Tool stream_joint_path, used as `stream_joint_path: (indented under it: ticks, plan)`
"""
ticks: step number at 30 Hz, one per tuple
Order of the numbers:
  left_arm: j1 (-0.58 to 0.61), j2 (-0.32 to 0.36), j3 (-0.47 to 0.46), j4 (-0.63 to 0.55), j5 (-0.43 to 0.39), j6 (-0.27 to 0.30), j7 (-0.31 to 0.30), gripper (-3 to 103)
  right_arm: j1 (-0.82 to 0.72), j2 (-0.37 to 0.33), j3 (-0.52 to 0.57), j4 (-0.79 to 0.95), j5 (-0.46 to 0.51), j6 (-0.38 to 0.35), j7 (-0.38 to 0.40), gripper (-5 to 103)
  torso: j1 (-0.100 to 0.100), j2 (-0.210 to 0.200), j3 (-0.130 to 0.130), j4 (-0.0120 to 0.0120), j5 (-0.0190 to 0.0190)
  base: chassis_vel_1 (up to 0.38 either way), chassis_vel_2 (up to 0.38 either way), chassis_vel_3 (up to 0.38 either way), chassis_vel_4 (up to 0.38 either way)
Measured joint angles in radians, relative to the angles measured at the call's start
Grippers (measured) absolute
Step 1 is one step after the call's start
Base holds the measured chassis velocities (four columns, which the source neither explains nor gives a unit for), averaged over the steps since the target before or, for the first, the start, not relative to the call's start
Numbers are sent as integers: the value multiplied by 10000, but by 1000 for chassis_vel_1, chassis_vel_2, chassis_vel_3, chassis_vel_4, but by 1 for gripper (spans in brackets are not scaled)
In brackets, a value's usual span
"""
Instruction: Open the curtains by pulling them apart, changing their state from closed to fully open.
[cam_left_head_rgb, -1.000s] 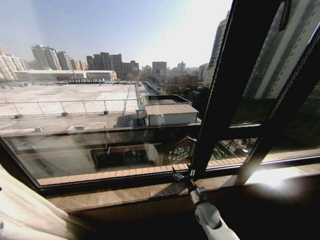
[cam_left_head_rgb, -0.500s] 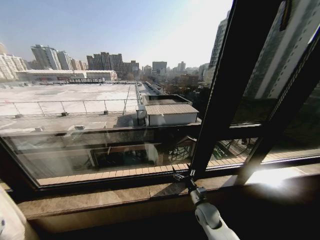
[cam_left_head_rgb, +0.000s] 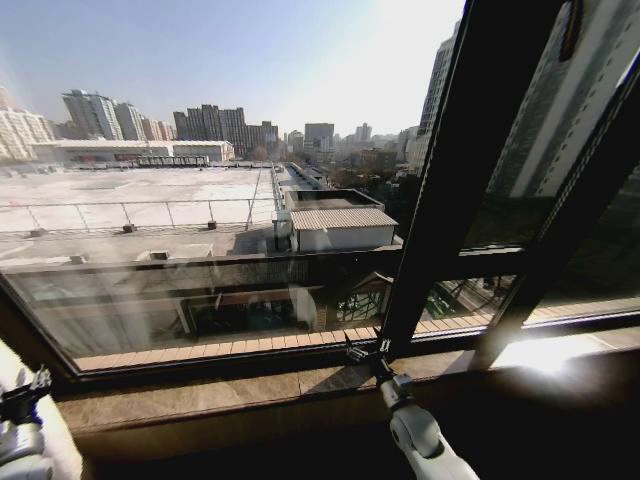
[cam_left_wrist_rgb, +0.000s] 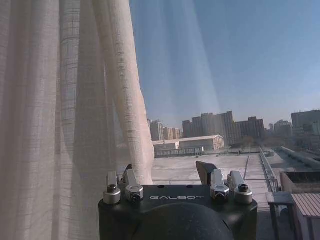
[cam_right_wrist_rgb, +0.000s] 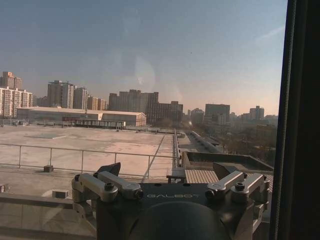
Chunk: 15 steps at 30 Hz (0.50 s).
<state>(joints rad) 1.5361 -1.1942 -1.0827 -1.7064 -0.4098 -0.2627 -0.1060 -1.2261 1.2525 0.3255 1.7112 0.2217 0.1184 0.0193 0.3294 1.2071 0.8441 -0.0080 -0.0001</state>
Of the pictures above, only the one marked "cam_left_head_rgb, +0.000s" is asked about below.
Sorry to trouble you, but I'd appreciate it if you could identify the dark window handle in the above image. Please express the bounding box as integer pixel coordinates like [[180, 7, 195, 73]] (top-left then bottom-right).
[[556, 0, 587, 64]]

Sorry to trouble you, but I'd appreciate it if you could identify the tan brick ledge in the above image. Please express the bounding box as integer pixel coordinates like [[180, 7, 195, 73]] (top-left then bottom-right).
[[73, 308, 640, 372]]

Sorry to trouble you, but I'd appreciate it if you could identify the metal rooftop railing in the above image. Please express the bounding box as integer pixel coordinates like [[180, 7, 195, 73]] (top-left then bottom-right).
[[0, 197, 282, 237]]

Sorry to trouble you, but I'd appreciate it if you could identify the tall grey tower building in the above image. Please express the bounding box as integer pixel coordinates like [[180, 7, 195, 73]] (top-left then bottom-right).
[[486, 0, 640, 199]]

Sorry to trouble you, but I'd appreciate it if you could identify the long low white hall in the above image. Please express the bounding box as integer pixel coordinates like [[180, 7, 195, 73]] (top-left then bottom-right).
[[28, 139, 236, 164]]

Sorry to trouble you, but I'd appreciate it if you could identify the white shed with corrugated roof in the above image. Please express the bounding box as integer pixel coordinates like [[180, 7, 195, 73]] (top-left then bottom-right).
[[287, 206, 401, 253]]

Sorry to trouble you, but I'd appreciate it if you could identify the brown stone window sill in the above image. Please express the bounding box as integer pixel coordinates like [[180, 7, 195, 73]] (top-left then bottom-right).
[[53, 342, 640, 451]]

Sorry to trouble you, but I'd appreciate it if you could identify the white sheer curtain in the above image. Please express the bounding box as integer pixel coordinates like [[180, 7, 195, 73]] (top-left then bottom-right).
[[0, 339, 84, 480]]

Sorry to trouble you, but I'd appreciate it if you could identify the black window sash frame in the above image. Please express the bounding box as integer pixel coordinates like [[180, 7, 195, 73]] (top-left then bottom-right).
[[457, 84, 640, 374]]

